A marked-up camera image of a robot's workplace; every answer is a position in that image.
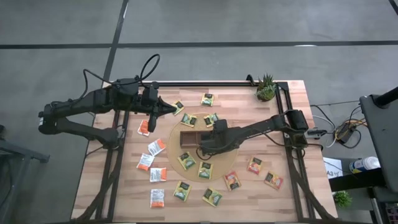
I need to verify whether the wooden compartment tea box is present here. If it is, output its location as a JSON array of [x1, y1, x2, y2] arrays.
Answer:
[[179, 129, 205, 149]]

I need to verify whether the white wipes canister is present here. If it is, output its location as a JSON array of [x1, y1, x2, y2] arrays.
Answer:
[[348, 156, 381, 174]]

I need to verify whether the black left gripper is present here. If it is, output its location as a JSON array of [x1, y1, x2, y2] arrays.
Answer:
[[138, 96, 177, 134]]

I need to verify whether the grey metal cart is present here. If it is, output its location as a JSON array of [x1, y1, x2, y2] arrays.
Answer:
[[0, 124, 50, 224]]

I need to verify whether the black aluminium table frame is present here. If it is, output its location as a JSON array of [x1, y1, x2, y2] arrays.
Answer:
[[71, 74, 338, 224]]

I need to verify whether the white paper sheet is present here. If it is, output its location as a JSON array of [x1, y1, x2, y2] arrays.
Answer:
[[322, 157, 344, 180]]

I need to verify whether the green lemon lime tea bag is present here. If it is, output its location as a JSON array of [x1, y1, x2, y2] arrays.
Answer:
[[203, 113, 220, 128], [173, 180, 193, 202], [180, 113, 198, 128], [172, 100, 185, 116], [201, 187, 223, 208], [198, 161, 214, 180], [177, 151, 197, 170], [200, 92, 215, 107]]

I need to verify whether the small green plant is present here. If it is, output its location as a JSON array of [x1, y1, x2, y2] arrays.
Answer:
[[333, 190, 353, 208]]

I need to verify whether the dark desk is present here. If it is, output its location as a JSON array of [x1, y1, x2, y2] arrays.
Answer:
[[359, 86, 398, 194]]

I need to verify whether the round woven straw placemat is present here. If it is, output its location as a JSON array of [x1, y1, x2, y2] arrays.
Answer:
[[167, 112, 239, 183]]

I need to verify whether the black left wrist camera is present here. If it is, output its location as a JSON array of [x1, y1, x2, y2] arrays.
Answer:
[[142, 86, 160, 106]]

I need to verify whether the white orange tea bag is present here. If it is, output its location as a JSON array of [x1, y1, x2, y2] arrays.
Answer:
[[136, 152, 155, 172], [147, 138, 167, 157], [149, 189, 165, 208], [137, 119, 151, 137], [149, 167, 168, 183]]

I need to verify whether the potted succulent plant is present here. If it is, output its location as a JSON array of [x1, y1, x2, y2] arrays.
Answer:
[[255, 73, 277, 103]]

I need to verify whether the black low shelf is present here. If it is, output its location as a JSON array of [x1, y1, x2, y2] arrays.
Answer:
[[328, 169, 386, 192]]

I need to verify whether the black electronics box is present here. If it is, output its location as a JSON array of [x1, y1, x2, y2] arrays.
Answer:
[[335, 121, 358, 144]]

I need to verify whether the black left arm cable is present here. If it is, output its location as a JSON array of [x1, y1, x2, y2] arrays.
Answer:
[[82, 54, 161, 106]]

